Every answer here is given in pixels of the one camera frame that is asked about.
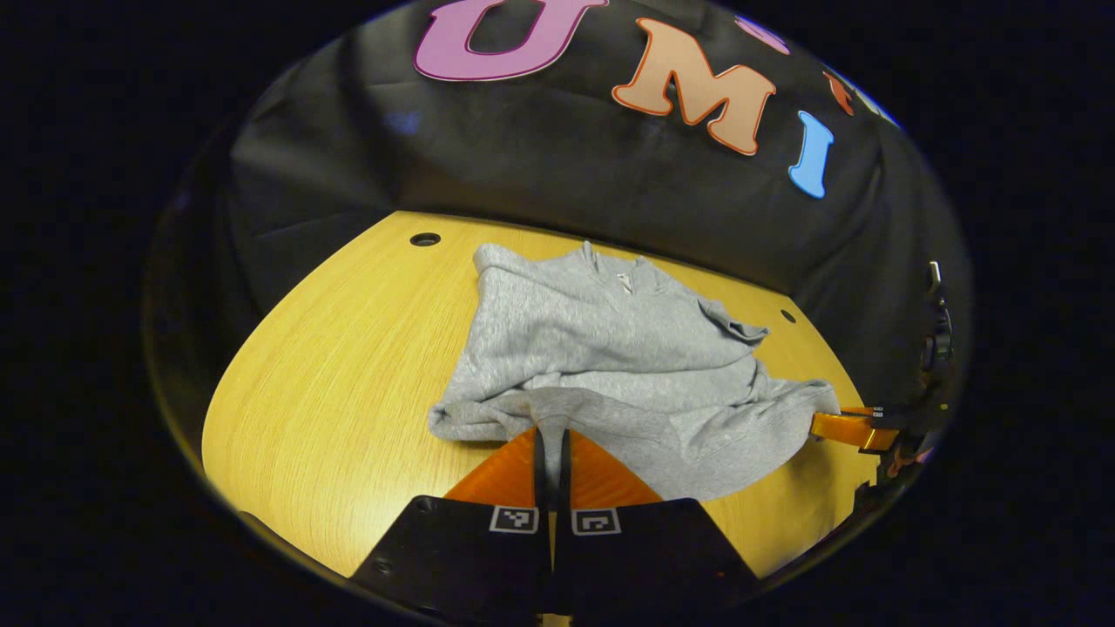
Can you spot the grey zip-neck sweatshirt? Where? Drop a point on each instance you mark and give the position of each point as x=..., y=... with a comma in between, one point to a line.
x=610, y=348

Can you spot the black backdrop cloth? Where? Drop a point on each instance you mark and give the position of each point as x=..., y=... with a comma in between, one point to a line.
x=566, y=165

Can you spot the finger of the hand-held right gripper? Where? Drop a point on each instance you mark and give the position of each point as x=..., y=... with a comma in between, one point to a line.
x=849, y=428

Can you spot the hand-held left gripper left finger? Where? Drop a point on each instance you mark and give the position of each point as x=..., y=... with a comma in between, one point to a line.
x=539, y=475

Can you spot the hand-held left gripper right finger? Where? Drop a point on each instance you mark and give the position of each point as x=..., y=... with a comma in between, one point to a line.
x=565, y=475

